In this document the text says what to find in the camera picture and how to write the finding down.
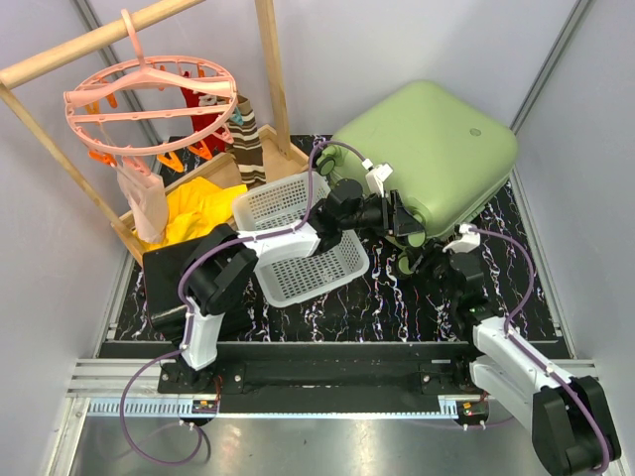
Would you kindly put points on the aluminium frame rail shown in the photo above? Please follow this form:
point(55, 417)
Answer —
point(83, 396)

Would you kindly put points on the red garment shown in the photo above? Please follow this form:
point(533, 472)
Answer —
point(197, 99)

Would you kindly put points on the wooden clothes rack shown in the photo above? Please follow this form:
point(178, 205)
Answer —
point(149, 173)

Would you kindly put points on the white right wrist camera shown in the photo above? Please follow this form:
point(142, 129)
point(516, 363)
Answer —
point(467, 238)

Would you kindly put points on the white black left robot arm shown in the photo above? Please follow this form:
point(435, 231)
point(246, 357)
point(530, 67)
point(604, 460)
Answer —
point(346, 208)

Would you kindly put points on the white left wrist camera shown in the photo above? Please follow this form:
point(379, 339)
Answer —
point(376, 176)

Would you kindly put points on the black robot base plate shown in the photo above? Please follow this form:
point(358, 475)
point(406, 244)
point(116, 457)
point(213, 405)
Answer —
point(301, 379)

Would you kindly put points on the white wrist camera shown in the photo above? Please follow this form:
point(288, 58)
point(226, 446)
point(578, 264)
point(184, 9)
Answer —
point(376, 176)
point(467, 238)

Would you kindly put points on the yellow shorts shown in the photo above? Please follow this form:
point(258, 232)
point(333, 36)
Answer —
point(195, 208)

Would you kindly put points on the black box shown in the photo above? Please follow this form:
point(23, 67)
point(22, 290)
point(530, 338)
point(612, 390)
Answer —
point(168, 287)

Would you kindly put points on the white plastic mesh basket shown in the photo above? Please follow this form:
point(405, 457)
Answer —
point(289, 268)

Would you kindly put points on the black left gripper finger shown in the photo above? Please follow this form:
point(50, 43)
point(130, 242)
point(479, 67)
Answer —
point(399, 211)
point(405, 223)

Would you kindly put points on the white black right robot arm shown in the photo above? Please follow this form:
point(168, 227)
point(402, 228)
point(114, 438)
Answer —
point(568, 417)

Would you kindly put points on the brown striped sock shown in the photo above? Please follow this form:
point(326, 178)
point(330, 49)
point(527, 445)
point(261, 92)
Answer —
point(247, 148)

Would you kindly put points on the orange clothespin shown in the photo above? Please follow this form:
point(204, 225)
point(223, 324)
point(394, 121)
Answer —
point(171, 160)

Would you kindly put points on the pink round clip hanger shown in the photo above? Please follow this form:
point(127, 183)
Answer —
point(149, 106)

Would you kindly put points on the pale pink garment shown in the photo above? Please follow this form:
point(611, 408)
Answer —
point(147, 200)

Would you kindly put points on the teal clothespin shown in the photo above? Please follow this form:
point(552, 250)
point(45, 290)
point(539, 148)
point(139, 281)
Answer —
point(237, 118)

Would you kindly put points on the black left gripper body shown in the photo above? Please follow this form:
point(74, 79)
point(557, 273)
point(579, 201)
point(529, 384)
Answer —
point(388, 221)

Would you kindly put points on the green hard-shell suitcase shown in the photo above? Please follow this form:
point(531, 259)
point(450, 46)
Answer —
point(448, 159)

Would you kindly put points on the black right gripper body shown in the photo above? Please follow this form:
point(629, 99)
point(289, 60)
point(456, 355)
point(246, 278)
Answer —
point(436, 266)

